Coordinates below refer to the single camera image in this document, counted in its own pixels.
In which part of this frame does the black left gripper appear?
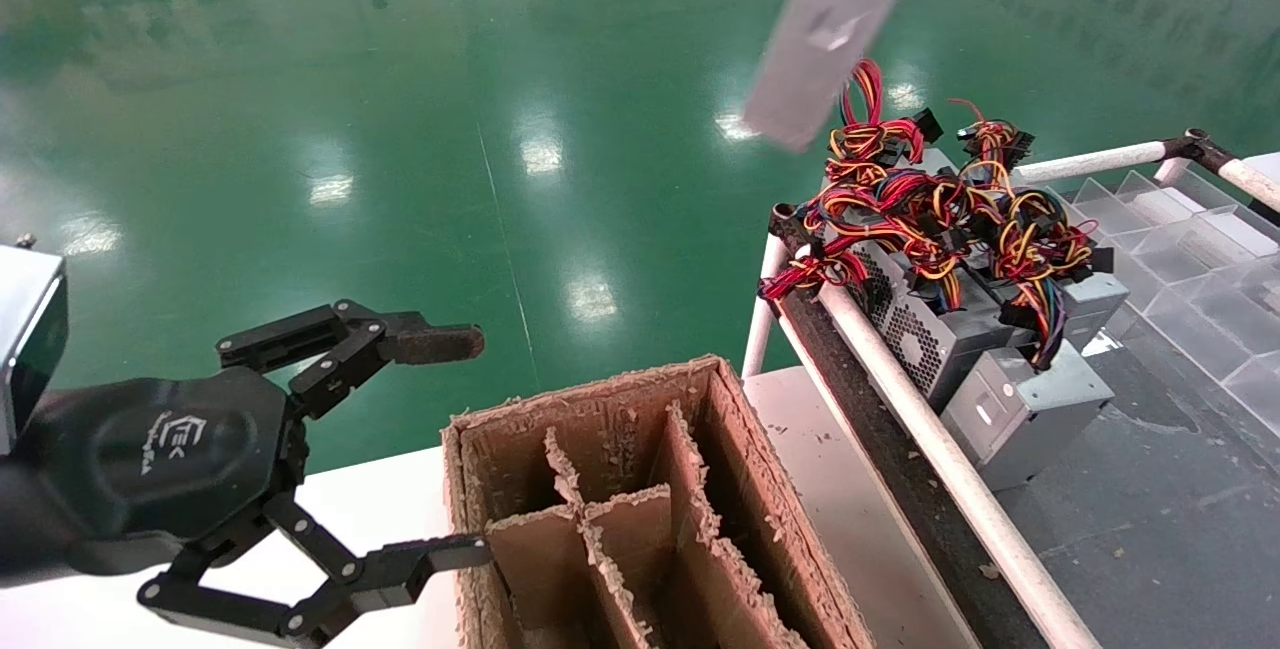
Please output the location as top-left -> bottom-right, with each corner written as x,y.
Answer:
20,367 -> 493,648

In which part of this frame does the short white rack pipe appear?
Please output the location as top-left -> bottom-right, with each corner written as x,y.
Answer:
742,234 -> 788,380

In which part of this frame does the clear plastic divider tray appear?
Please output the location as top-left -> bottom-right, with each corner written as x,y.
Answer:
1045,169 -> 1280,412

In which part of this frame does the red yellow cable bundle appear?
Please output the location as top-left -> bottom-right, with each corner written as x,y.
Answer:
948,97 -> 1036,190
757,247 -> 871,305

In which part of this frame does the grey power supply under cables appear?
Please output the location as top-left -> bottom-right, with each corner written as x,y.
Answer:
905,147 -> 966,180

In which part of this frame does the grey power supply with cables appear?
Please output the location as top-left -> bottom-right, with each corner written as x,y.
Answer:
742,0 -> 921,152

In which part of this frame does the yellow blue purple cable bundle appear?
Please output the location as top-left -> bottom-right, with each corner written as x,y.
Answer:
985,189 -> 1114,372

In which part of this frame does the brown cardboard divider box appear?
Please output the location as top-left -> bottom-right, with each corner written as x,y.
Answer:
440,356 -> 876,649

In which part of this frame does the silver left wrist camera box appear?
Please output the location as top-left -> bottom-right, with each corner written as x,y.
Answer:
0,244 -> 69,455

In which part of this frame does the red looped cable bundle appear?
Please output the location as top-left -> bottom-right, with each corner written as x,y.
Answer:
825,57 -> 944,185

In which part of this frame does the grey power supply perforated side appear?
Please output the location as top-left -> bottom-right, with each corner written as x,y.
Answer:
845,239 -> 1021,412

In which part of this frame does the small grey power supply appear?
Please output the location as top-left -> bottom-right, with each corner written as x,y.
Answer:
1058,272 -> 1131,350

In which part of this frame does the black pipe joint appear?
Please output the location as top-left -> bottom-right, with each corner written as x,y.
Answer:
1160,129 -> 1241,178
768,202 -> 813,255

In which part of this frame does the silver power supply with label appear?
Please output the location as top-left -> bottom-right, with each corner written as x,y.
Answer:
940,341 -> 1116,492

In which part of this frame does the left gripper brown-padded finger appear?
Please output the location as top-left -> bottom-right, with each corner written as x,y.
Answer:
215,299 -> 486,420

